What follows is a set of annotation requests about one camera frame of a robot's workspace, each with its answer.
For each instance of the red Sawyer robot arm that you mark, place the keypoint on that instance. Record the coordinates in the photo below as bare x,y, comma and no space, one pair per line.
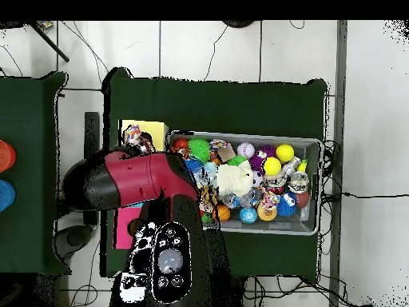
137,179

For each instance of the wooden box with three holes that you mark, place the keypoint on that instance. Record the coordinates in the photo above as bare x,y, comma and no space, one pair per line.
156,129

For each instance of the green spiky rubber ball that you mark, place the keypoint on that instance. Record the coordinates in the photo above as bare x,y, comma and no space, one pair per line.
198,149

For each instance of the tiger plush toy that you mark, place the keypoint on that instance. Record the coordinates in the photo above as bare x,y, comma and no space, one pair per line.
182,153

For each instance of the cream waffle cloth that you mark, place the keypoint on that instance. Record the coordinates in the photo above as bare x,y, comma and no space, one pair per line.
233,177

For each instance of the white baseball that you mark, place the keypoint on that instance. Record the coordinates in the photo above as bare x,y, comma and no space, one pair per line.
245,150

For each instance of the purple spiky monster toy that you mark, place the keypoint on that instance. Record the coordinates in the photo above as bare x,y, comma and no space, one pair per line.
255,160

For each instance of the yellow tennis ball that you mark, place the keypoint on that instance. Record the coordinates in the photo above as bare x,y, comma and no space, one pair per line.
271,166

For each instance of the plain yellow ball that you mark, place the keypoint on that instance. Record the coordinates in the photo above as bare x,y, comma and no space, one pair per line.
285,153

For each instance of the crushed silver drink can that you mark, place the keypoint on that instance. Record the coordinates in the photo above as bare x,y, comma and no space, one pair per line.
298,182

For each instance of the black round base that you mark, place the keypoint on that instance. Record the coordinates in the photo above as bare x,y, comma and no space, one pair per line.
238,23

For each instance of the green cloth on side table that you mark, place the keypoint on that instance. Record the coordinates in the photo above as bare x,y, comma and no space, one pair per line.
28,128

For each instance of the orange cup stack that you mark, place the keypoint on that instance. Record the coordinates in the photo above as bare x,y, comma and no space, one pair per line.
6,156

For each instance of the black rod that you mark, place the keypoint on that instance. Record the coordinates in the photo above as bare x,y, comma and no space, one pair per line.
51,43

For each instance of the blue cup stack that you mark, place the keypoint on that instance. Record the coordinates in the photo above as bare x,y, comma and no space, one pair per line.
6,195

